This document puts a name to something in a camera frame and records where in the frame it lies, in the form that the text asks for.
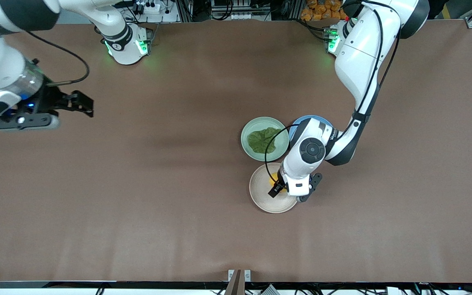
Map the green lettuce leaf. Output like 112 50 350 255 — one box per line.
247 127 282 154

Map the beige plate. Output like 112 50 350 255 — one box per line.
249 163 301 213

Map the light green plate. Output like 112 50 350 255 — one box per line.
241 117 290 162

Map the blue plate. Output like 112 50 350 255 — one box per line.
289 115 335 142

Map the white power strip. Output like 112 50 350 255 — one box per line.
136 1 161 14

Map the bag of orange fruit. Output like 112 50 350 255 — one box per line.
300 0 349 21

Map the grey equipment rack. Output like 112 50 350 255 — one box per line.
187 0 302 22

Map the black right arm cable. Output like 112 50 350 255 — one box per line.
26 29 90 86

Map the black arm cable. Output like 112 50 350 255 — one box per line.
265 0 402 191
26 29 90 86

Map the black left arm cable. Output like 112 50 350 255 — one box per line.
265 0 402 191

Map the metal bracket with brown post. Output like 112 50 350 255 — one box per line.
228 269 252 295

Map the black base cable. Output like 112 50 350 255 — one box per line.
300 18 331 41

